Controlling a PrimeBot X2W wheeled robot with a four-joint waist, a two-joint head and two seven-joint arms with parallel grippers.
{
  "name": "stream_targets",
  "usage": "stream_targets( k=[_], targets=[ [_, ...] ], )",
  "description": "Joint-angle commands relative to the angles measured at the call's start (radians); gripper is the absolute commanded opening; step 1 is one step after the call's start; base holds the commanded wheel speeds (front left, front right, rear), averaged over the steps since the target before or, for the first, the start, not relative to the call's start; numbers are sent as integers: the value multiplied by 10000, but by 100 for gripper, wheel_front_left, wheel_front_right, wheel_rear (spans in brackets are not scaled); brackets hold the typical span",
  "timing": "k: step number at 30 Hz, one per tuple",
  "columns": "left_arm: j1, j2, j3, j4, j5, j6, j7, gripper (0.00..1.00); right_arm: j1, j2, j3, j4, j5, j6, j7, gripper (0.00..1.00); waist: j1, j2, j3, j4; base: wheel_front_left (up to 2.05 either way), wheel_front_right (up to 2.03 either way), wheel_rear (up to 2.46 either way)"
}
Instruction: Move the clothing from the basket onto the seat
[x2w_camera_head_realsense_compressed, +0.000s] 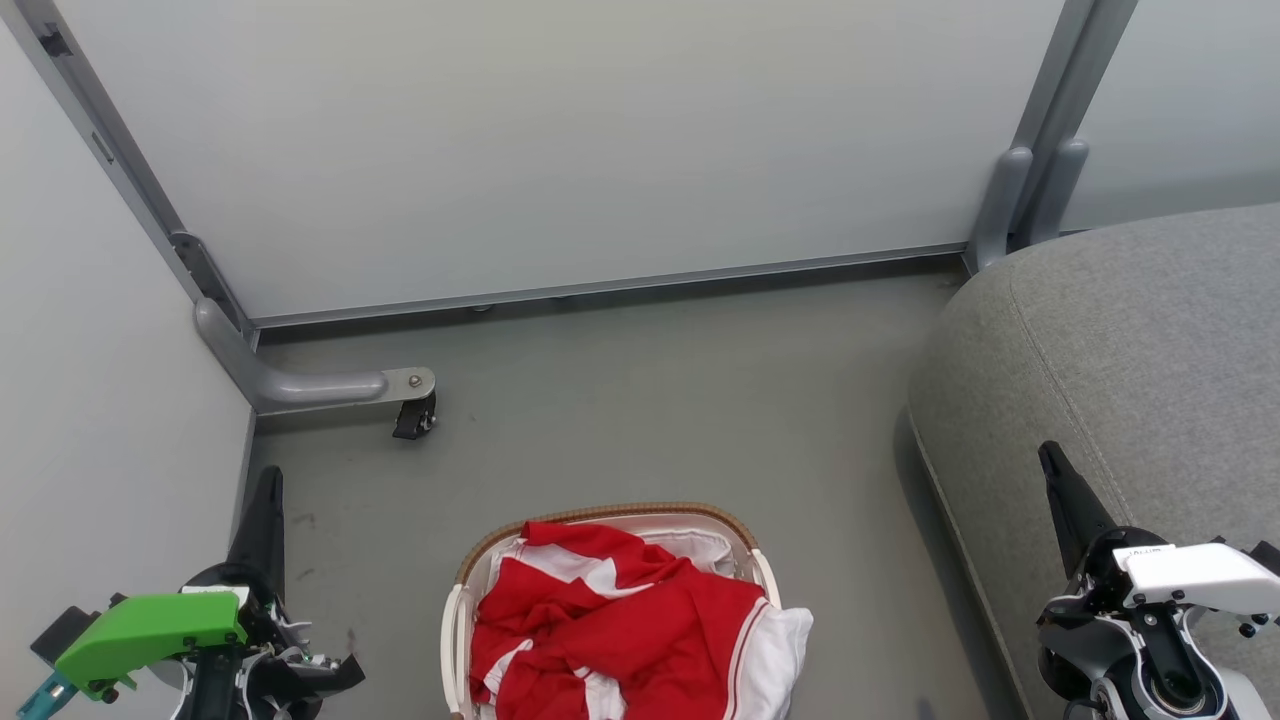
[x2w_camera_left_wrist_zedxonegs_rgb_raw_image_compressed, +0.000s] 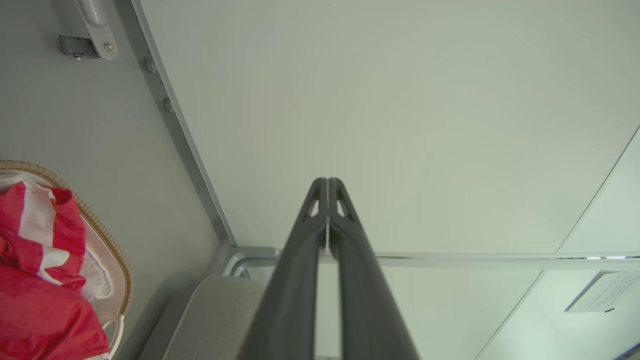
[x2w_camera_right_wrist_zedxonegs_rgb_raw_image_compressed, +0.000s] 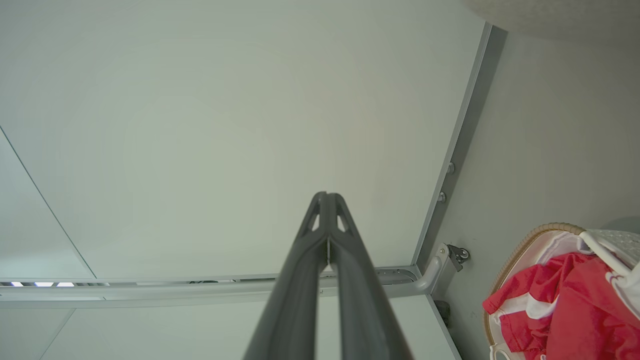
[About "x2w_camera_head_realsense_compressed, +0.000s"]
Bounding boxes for grey partition post with foot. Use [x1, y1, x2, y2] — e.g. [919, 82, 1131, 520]
[0, 0, 437, 417]

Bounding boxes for white wicker-rimmed laundry basket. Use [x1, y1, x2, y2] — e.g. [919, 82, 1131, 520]
[441, 502, 783, 720]

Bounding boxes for grey double partition post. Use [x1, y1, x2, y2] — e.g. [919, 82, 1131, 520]
[964, 0, 1141, 273]

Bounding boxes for red shorts with white lining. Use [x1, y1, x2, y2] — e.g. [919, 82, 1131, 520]
[500, 570, 814, 720]

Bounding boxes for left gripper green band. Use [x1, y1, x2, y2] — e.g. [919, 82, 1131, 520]
[30, 465, 301, 703]

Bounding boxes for teal left cable connector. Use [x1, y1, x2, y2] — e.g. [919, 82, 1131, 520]
[15, 670, 77, 720]

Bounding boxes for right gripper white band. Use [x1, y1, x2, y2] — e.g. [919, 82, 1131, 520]
[1038, 440, 1280, 616]

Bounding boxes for grey fabric sofa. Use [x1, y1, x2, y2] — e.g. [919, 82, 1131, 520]
[908, 203, 1280, 720]

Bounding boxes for grey partition bottom rail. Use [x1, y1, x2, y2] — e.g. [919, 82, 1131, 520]
[250, 243, 967, 331]

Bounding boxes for white basket liner cloth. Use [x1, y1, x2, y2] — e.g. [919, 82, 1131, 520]
[488, 514, 746, 583]

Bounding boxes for black caster wheel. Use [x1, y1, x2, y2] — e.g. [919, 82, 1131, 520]
[392, 392, 439, 441]

